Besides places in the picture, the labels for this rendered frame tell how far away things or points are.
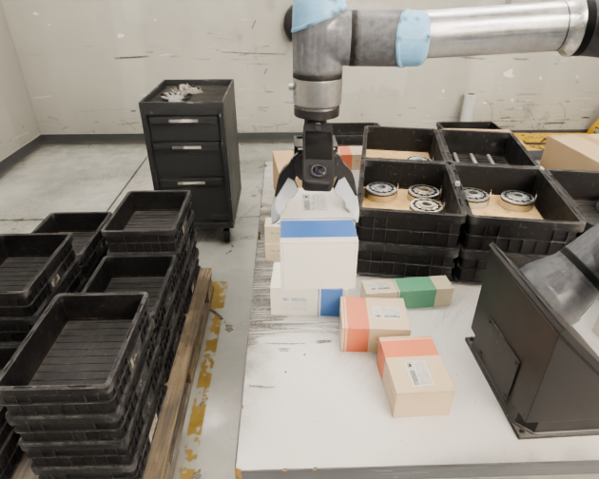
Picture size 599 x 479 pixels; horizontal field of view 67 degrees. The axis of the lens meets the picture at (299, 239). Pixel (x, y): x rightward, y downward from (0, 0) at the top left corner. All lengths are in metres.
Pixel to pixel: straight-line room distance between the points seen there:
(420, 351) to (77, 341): 1.06
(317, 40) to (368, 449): 0.73
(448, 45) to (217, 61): 3.87
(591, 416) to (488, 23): 0.75
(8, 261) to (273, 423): 1.46
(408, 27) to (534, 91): 4.56
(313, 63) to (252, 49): 3.87
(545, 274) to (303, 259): 0.53
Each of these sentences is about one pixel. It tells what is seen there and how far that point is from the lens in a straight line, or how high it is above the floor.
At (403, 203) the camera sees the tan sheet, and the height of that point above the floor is 0.83.
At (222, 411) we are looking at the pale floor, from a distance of 1.93.
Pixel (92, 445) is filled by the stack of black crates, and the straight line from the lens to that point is 1.48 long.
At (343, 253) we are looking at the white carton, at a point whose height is 1.12.
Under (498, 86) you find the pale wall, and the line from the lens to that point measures 5.05.
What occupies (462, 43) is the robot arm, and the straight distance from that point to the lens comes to 0.84.
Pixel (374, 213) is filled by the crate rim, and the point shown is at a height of 0.92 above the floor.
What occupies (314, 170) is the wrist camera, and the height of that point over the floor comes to 1.25.
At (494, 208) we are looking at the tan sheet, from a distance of 1.60.
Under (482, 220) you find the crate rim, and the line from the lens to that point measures 1.30.
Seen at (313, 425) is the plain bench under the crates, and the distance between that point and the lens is 0.99.
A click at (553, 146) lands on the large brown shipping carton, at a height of 0.87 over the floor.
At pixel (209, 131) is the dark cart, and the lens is 2.62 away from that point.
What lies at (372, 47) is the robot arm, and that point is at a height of 1.40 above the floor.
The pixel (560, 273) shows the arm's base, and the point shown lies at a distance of 1.04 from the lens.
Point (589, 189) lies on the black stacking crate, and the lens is 1.79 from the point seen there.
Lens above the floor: 1.49
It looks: 31 degrees down
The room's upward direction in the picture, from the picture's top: straight up
